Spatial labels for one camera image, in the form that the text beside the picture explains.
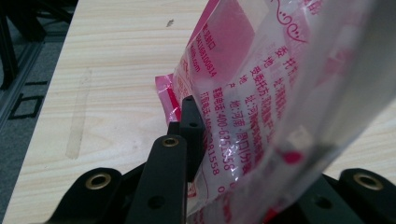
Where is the grey metal floor rail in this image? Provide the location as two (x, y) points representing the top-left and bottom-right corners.
(0, 40), (45, 132)

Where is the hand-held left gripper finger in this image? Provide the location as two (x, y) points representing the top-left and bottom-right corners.
(167, 95), (206, 183)

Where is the black metal stand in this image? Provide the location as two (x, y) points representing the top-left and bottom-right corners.
(0, 0), (78, 91)

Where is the pink and clear plastic bag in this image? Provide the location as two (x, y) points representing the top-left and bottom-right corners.
(154, 0), (396, 224)

